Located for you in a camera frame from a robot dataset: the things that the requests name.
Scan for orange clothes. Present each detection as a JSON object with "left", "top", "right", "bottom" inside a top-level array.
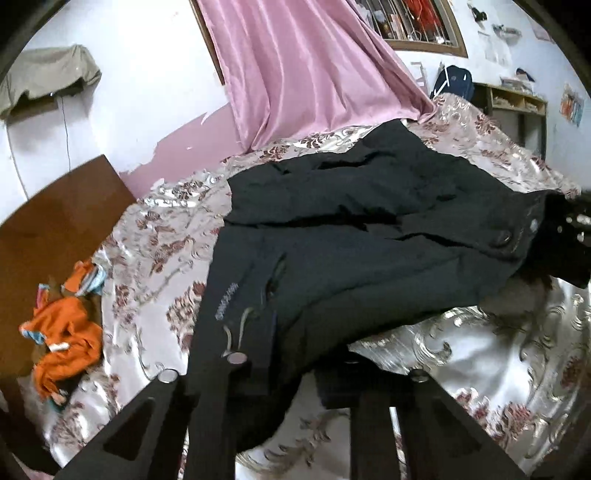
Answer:
[{"left": 18, "top": 259, "right": 109, "bottom": 411}]

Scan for pink curtain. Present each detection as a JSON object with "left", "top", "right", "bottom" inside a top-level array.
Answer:
[{"left": 196, "top": 0, "right": 437, "bottom": 155}]

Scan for wooden headboard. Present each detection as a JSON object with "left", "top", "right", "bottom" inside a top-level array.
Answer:
[{"left": 0, "top": 154, "right": 139, "bottom": 370}]

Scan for floral satin bedspread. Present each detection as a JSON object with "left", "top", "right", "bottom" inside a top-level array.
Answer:
[{"left": 18, "top": 92, "right": 591, "bottom": 480}]

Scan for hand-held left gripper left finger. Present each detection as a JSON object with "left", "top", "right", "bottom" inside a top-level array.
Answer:
[{"left": 60, "top": 352, "right": 252, "bottom": 480}]

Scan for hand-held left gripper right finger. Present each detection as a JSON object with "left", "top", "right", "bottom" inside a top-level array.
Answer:
[{"left": 318, "top": 355, "right": 527, "bottom": 480}]

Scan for red hanging garment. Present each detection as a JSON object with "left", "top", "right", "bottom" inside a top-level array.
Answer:
[{"left": 402, "top": 0, "right": 446, "bottom": 28}]

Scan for beige cloth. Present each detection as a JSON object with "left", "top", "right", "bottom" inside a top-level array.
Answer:
[{"left": 0, "top": 45, "right": 102, "bottom": 121}]

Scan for barred window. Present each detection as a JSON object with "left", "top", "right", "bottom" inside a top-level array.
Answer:
[{"left": 365, "top": 0, "right": 469, "bottom": 58}]

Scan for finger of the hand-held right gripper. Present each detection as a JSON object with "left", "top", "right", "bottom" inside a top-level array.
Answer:
[{"left": 545, "top": 189, "right": 591, "bottom": 245}]

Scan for wooden wall shelf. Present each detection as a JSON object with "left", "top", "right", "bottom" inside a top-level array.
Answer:
[{"left": 9, "top": 95, "right": 58, "bottom": 121}]

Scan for blue backpack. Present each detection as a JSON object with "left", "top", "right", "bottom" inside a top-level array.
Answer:
[{"left": 431, "top": 65, "right": 475, "bottom": 101}]

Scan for wooden desk with cubbies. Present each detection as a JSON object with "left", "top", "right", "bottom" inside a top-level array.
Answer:
[{"left": 473, "top": 82, "right": 549, "bottom": 160}]

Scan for colourful wall sticker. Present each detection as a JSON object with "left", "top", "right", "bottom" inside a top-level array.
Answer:
[{"left": 560, "top": 83, "right": 585, "bottom": 126}]

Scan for black jacket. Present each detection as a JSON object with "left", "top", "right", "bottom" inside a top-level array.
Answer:
[{"left": 185, "top": 121, "right": 561, "bottom": 457}]

